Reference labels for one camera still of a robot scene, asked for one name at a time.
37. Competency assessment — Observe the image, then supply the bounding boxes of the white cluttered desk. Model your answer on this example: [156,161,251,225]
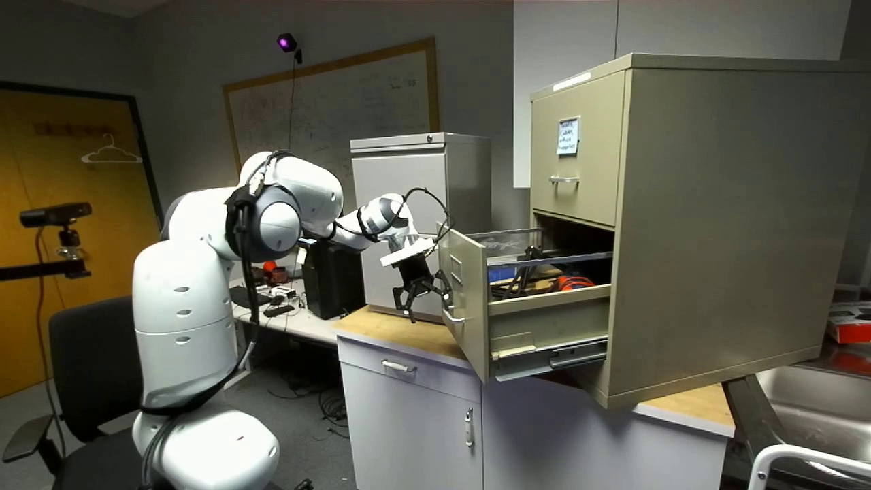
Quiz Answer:
[228,255,345,349]

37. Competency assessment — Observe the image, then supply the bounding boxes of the beige drawer without label card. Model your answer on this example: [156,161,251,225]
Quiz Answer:
[437,223,618,386]

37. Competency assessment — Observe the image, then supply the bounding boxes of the white blue label card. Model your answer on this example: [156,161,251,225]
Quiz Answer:
[555,115,584,161]

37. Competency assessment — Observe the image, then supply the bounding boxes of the wire clothes hanger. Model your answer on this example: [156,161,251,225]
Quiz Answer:
[75,134,146,168]

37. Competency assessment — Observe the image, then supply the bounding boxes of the orange door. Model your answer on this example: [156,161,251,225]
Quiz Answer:
[0,83,164,404]

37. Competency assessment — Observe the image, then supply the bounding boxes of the black floor cables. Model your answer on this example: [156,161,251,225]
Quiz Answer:
[261,356,350,432]

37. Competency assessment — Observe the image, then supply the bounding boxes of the white tube frame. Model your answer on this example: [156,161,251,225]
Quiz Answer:
[742,442,871,490]

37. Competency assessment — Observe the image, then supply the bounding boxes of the silver drawer handle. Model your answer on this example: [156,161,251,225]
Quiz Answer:
[546,172,584,197]

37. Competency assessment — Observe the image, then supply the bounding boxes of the beige metal filing cabinet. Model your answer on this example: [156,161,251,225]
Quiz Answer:
[527,53,871,415]

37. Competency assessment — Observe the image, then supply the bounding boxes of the stainless steel sink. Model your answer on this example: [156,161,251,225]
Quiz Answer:
[755,359,871,458]

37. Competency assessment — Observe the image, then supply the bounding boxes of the grey filing cabinet drawer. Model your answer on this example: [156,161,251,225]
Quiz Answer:
[350,151,448,228]
[359,221,448,317]

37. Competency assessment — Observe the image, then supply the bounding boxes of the wood framed whiteboard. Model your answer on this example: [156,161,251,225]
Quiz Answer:
[220,36,444,189]

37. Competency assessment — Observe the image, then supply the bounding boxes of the black box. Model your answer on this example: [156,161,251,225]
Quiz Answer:
[303,240,367,321]

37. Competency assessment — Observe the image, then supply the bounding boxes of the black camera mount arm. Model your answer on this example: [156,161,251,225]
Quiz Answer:
[0,255,93,287]

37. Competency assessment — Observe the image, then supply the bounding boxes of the grey counter with wood top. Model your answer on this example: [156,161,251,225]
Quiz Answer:
[334,304,740,490]

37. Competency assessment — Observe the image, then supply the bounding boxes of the red and white box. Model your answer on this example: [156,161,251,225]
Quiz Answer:
[828,310,871,377]

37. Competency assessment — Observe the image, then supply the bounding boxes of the red tool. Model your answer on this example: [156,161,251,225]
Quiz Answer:
[553,270,595,295]

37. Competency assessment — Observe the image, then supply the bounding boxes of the camera with purple light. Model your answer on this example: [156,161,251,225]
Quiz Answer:
[274,31,305,65]

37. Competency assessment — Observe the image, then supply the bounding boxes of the beige drawer with label card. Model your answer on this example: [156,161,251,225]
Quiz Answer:
[531,68,631,228]

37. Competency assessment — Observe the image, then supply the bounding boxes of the black camera on stand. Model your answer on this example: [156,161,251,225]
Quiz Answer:
[16,198,96,231]

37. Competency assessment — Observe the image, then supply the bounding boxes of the grey counter drawer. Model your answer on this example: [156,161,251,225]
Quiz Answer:
[337,341,484,404]

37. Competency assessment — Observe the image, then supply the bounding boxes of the black office chair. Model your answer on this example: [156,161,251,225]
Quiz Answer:
[0,295,152,490]

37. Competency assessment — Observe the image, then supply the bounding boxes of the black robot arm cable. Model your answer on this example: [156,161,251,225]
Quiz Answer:
[224,148,454,329]

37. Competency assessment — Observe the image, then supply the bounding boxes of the grey counter door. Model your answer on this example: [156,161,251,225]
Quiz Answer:
[478,379,729,490]
[341,359,484,490]

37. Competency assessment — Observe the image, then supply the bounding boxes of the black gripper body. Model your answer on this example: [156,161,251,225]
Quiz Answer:
[394,255,446,295]

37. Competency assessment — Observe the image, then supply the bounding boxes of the black camera cable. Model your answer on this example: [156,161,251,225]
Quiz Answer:
[29,225,59,432]

